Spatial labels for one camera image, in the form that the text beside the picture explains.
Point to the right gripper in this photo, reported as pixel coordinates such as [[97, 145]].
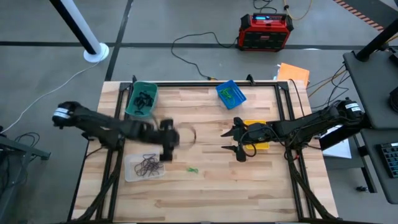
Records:
[[252, 132]]

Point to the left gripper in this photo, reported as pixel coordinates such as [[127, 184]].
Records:
[[168, 137]]

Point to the thin dark rubber band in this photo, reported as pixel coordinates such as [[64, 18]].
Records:
[[143, 170], [151, 162]]

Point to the green rubber band bunch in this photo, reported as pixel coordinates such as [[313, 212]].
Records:
[[192, 170]]

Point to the clear plastic container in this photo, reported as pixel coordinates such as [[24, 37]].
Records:
[[130, 161]]

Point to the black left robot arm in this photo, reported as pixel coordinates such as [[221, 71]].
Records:
[[102, 124]]

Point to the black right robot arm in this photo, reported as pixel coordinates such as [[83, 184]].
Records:
[[311, 123]]

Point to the yellow plastic basket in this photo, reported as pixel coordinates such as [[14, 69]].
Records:
[[261, 146]]

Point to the blue plastic basket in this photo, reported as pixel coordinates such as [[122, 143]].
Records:
[[239, 95]]

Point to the teal plastic basket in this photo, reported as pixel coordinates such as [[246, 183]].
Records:
[[132, 93]]

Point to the orange paper folder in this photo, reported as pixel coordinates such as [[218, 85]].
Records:
[[293, 74]]

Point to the red portable power station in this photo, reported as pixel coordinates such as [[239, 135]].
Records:
[[264, 37]]

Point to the black desk support beam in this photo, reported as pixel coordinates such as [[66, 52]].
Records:
[[339, 137]]

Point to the white paper sheet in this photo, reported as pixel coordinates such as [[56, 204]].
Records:
[[339, 151]]

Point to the small black floor object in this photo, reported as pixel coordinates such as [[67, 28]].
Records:
[[362, 188]]

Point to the black white pole with base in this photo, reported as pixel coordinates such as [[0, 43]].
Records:
[[77, 26]]

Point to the grey metal stand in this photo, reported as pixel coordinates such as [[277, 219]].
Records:
[[25, 149]]

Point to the grey side table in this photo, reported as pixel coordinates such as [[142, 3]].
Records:
[[370, 90]]

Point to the dark keyboard desk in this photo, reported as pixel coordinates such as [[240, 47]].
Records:
[[382, 189]]

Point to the backlit keyboard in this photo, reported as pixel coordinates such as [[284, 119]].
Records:
[[390, 158]]

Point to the black round object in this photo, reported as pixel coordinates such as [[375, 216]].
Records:
[[394, 102]]

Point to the hazard-striped black mat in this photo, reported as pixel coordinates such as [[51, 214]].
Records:
[[357, 14]]

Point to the black aluminium table frame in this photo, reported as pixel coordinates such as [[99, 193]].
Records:
[[202, 84]]

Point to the black frame clamp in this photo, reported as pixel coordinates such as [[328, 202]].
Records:
[[134, 79], [250, 80]]

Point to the black slanted post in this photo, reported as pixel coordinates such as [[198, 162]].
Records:
[[377, 40]]

